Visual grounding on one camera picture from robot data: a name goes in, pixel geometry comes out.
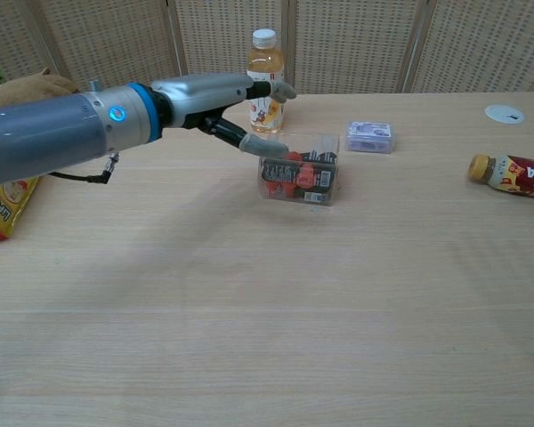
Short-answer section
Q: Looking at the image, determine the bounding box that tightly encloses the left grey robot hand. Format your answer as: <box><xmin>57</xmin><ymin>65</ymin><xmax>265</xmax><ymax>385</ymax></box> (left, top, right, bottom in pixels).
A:
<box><xmin>150</xmin><ymin>73</ymin><xmax>298</xmax><ymax>158</ymax></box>

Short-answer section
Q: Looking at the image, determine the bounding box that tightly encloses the clear box of red capsules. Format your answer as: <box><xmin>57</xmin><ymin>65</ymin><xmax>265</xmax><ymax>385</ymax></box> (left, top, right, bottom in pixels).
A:
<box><xmin>255</xmin><ymin>132</ymin><xmax>341</xmax><ymax>208</ymax></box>

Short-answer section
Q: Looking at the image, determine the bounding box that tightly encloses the yellow tea bottle white cap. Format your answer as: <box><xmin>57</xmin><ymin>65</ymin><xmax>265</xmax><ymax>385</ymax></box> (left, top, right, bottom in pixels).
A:
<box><xmin>246</xmin><ymin>28</ymin><xmax>286</xmax><ymax>134</ymax></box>

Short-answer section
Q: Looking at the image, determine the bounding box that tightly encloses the brown plush toy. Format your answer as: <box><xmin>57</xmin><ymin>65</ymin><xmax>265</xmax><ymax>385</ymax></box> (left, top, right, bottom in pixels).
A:
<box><xmin>0</xmin><ymin>67</ymin><xmax>82</xmax><ymax>120</ymax></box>

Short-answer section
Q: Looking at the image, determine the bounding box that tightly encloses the woven folding screen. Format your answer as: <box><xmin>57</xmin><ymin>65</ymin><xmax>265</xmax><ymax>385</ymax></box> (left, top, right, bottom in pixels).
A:
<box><xmin>0</xmin><ymin>0</ymin><xmax>534</xmax><ymax>95</ymax></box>

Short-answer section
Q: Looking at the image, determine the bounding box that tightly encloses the small purple plastic box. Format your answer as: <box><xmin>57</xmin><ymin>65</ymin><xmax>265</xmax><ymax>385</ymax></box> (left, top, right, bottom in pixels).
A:
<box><xmin>344</xmin><ymin>120</ymin><xmax>396</xmax><ymax>154</ymax></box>

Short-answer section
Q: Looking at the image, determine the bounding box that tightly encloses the yellow Lipo snack bag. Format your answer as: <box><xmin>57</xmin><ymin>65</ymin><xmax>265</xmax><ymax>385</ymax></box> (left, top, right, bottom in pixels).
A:
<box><xmin>0</xmin><ymin>175</ymin><xmax>41</xmax><ymax>244</ymax></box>

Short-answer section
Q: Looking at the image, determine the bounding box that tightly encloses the brown milk tea bottle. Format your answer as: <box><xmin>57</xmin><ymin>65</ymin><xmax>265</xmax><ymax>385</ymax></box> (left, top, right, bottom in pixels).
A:
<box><xmin>466</xmin><ymin>153</ymin><xmax>534</xmax><ymax>202</ymax></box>

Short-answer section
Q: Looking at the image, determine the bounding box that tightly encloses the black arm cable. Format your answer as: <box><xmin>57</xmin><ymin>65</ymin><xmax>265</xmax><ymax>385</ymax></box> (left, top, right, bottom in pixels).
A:
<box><xmin>48</xmin><ymin>151</ymin><xmax>119</xmax><ymax>186</ymax></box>

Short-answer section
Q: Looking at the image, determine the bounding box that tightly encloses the white round cable grommet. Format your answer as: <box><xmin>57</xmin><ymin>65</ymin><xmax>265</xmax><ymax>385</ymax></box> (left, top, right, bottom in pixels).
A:
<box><xmin>484</xmin><ymin>105</ymin><xmax>526</xmax><ymax>124</ymax></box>

